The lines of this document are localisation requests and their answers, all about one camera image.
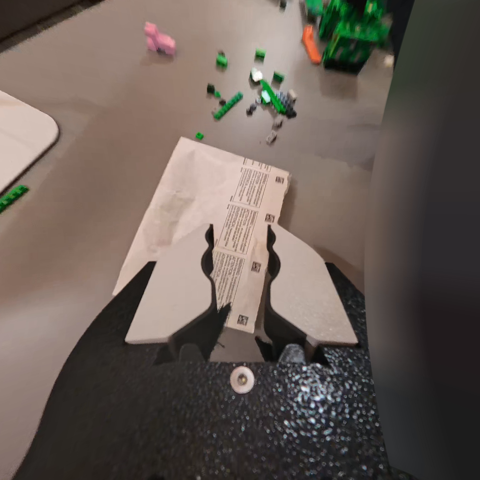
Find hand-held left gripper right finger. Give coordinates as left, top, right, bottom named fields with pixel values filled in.
left=257, top=224, right=359, bottom=362

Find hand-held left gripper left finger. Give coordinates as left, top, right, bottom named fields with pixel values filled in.
left=125, top=224, right=230, bottom=359

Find white printed paper bag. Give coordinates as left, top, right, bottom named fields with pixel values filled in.
left=112, top=137, right=293, bottom=334

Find green studded plate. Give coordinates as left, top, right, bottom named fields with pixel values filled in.
left=0, top=185, right=29, bottom=214

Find long thin green plate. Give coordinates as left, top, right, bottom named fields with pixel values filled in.
left=212, top=92, right=244, bottom=121

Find dark brown plate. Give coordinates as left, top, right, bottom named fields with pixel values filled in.
left=279, top=89, right=298, bottom=119

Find green holed plate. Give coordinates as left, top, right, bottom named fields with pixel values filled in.
left=260, top=79, right=289, bottom=115

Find scattered small dark tiles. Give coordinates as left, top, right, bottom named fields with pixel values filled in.
left=206, top=83, right=257, bottom=116

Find orange brick separator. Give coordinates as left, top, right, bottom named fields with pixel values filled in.
left=302, top=25, right=322, bottom=64

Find pink toy pig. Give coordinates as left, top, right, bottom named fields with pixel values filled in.
left=144, top=22, right=177, bottom=56

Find green block model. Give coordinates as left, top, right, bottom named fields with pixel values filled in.
left=322, top=0, right=394, bottom=74

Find black desk cable flap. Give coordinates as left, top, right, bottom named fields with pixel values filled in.
left=0, top=0, right=91, bottom=43

